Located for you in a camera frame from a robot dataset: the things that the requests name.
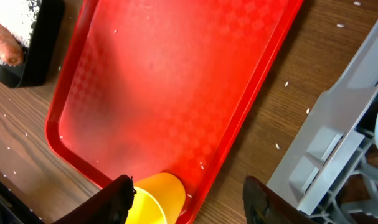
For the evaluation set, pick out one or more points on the red serving tray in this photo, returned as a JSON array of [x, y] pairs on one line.
[[151, 86]]

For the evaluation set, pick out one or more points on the orange carrot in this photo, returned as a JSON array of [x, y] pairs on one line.
[[11, 53]]

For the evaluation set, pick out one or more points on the grey dishwasher rack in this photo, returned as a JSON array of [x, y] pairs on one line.
[[324, 173]]

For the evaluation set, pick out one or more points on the yellow plastic cup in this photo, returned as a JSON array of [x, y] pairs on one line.
[[159, 199]]

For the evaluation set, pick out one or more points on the white rice pile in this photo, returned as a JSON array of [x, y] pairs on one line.
[[19, 18]]

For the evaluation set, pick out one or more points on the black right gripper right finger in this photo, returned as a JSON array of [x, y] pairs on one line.
[[264, 206]]

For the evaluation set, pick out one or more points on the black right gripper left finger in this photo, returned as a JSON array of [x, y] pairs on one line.
[[110, 205]]

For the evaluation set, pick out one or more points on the black plastic tray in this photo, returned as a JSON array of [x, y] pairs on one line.
[[40, 51]]

